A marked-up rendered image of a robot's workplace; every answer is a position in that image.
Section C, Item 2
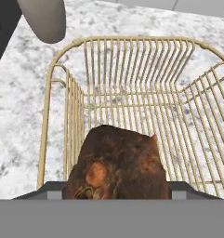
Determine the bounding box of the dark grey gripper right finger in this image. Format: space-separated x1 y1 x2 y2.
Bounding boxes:
167 180 224 201

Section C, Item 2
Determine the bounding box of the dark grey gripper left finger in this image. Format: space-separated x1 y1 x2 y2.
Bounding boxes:
12 180 68 201

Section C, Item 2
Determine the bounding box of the brown bread loaf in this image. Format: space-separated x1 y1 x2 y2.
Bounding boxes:
61 124 172 201

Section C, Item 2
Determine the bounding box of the black hob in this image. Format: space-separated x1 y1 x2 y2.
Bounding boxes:
0 0 23 75

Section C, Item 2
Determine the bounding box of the beige rounded cylinder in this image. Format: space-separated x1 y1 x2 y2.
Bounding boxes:
16 0 67 45

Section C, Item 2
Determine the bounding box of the beige wire basket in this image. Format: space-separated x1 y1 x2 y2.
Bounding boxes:
36 35 224 201

